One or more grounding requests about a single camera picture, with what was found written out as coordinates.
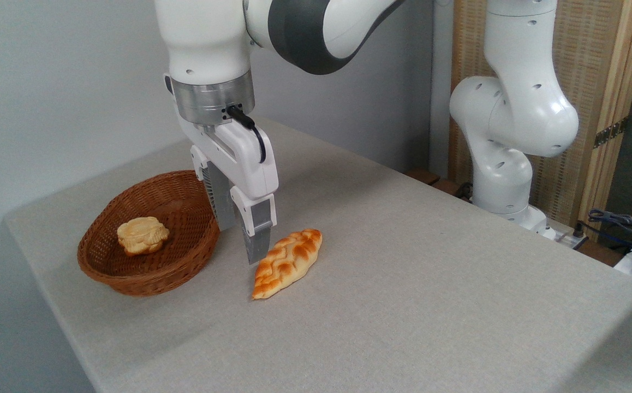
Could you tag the wooden rattan folding screen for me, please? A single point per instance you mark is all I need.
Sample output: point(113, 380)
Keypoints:
point(594, 71)

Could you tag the braided golden bread loaf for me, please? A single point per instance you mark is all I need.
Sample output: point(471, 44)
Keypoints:
point(286, 262)

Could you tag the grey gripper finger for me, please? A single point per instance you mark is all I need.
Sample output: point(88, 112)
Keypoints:
point(220, 202)
point(258, 234)

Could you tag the brown wicker basket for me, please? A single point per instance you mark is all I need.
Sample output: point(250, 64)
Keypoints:
point(185, 218)

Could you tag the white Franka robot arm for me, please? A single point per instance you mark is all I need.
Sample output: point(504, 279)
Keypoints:
point(518, 114)

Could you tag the metal screen hinge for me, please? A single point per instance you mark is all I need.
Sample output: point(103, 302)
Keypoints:
point(610, 132)

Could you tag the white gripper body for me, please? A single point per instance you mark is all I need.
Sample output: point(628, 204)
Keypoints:
point(245, 158)

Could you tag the brown wooden block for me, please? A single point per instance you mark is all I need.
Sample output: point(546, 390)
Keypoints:
point(430, 181)

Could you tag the small pale round bread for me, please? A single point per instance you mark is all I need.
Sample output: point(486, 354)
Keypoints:
point(142, 236)

